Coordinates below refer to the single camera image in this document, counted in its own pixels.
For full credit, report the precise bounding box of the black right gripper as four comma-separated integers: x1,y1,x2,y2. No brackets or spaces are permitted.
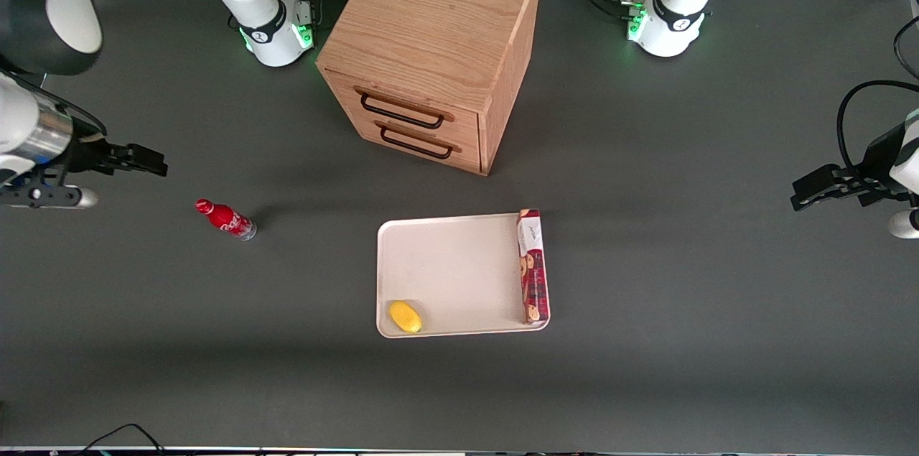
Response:
65,123,169,178

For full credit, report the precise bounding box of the red cookie box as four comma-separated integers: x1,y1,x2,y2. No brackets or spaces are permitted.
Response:
516,208,552,326

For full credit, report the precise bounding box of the wooden drawer with long handle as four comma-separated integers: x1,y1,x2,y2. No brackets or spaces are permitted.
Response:
324,69,482,149

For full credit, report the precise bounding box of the wooden drawer with short handle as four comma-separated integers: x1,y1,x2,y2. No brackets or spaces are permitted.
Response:
342,111,482,175

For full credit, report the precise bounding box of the wooden drawer cabinet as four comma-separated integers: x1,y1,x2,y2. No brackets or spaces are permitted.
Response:
315,0,544,177

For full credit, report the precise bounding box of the long black drawer handle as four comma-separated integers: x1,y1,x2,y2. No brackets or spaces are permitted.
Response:
359,92,446,131

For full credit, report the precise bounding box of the black curved cable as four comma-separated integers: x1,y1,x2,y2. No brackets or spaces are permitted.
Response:
893,14,919,80

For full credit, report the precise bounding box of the short black drawer handle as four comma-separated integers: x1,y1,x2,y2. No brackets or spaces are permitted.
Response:
379,126,454,160

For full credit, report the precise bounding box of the thin black table-edge cable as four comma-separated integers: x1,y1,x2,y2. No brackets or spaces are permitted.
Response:
75,422,170,456

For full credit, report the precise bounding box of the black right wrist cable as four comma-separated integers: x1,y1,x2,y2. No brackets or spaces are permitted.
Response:
0,67,110,139

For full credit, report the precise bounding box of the yellow lemon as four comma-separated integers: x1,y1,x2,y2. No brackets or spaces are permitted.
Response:
388,299,424,335

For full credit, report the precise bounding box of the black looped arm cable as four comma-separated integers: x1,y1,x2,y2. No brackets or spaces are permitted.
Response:
836,78,919,185

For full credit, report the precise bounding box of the red coke bottle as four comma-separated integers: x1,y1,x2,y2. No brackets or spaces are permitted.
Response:
195,197,258,242

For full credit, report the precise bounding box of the cream plastic tray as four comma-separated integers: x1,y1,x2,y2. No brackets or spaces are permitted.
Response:
375,211,552,340

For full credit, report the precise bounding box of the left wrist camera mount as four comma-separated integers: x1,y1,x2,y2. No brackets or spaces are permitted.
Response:
888,209,919,240

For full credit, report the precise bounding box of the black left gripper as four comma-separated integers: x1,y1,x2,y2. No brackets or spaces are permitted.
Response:
790,123,910,212

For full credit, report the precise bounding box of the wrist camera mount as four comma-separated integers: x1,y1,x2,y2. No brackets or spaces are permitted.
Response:
0,182,100,211
888,209,919,240

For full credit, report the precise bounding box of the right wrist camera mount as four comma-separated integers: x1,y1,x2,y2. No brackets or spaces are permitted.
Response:
0,182,100,211

